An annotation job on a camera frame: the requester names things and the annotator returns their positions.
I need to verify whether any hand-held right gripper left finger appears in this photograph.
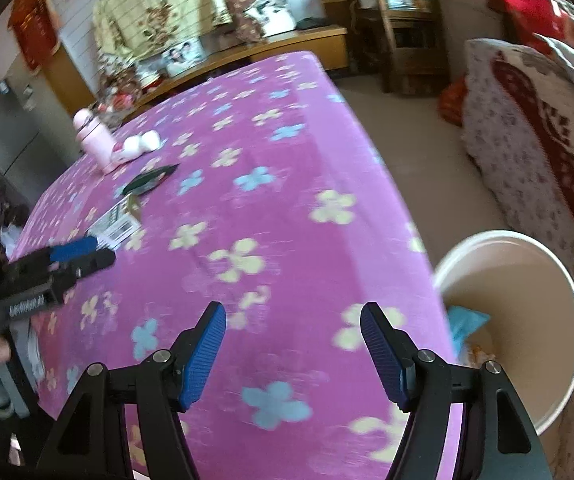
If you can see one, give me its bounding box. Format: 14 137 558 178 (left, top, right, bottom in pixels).
34 301 228 480

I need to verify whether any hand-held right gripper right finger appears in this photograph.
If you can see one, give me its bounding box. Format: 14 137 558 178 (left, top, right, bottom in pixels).
360 302 555 480

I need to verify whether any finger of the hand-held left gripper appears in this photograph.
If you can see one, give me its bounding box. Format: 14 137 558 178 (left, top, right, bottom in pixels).
50 236 100 263
50 249 117 286

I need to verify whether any white and green box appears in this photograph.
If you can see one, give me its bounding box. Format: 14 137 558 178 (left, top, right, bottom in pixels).
87 195 143 250

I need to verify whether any white plastic bucket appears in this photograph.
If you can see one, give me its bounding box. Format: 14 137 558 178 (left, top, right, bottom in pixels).
432 230 574 436

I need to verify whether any blue snack packet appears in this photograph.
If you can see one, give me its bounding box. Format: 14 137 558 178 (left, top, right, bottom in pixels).
447 306 492 356

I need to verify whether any orange snack wrapper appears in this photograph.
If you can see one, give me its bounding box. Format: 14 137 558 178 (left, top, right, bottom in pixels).
464 342 498 368

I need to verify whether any black packet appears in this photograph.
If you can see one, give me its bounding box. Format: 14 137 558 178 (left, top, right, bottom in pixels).
122 163 180 196

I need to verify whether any pink bottle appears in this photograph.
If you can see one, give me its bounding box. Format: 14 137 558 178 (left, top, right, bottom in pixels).
72 108 118 173

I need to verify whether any grey refrigerator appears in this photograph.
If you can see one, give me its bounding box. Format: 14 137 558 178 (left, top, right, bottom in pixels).
0 77 55 191

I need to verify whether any pink floral tablecloth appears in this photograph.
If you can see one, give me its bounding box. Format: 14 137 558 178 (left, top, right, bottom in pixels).
17 51 462 480

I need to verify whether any floral covered sofa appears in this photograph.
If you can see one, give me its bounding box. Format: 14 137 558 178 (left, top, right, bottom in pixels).
462 37 574 480

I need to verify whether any cream floral cloth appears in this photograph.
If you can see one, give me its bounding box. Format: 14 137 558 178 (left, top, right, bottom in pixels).
92 0 233 61

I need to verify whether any red white patterned quilt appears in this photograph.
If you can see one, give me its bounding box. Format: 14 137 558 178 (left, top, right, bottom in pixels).
489 50 574 281

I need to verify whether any orange plastic bag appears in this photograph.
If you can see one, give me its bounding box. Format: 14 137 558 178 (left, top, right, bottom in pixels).
439 75 468 126

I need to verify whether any dark red floral cloth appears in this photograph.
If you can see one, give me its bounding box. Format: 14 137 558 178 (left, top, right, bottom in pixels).
224 0 298 43

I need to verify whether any wooden cabinet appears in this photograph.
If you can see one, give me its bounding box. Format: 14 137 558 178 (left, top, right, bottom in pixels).
117 24 350 126

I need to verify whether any wooden chair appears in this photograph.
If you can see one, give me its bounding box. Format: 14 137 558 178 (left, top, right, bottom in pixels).
349 0 450 96

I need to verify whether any red cushion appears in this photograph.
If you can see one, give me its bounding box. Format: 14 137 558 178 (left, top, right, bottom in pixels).
502 0 574 56

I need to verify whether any photo frame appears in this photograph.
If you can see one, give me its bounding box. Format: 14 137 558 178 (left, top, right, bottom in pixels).
159 37 205 78

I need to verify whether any red wall hanging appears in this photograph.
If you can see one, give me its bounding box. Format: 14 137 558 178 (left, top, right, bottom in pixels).
7 0 63 73

